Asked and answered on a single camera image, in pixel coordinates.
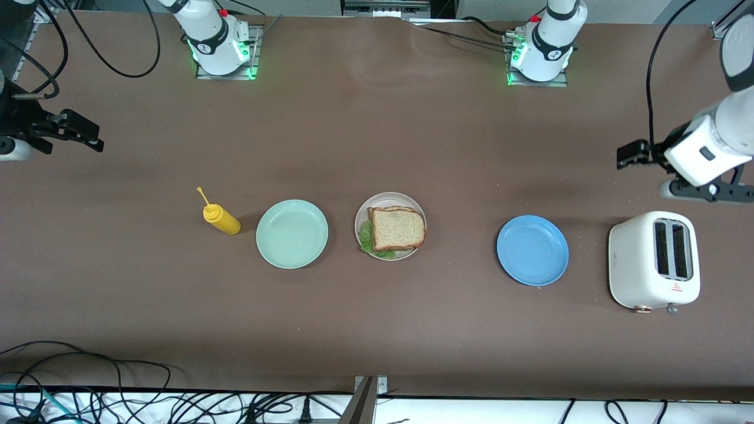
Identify teal cable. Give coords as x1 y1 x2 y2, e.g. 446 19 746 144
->
0 383 80 424

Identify yellow mustard squeeze bottle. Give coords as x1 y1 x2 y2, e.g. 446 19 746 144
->
196 187 242 236

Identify black base power cable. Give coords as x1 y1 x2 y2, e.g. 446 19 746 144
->
406 16 519 51

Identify grey metal mount bracket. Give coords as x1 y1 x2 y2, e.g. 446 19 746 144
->
339 376 389 424

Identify black equipment box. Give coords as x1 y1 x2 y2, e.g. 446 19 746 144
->
340 0 432 18

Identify white two-slot toaster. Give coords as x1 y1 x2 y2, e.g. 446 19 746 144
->
609 211 702 314

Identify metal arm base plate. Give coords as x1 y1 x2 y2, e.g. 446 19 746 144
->
196 24 260 81
504 32 570 88

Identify blue plate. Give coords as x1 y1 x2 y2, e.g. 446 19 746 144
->
497 214 570 287

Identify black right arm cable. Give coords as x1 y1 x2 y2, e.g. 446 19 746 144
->
0 0 161 100

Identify green lettuce leaf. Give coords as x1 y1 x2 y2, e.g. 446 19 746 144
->
359 219 399 260

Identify aluminium profile rail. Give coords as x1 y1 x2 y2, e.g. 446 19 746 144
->
9 0 62 86
711 0 749 41

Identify beige plate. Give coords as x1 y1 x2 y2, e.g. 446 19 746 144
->
355 192 427 261

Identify mint green plate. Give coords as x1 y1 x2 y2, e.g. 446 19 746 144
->
256 199 329 270

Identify black looped floor cable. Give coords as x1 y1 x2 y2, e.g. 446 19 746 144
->
0 340 173 424

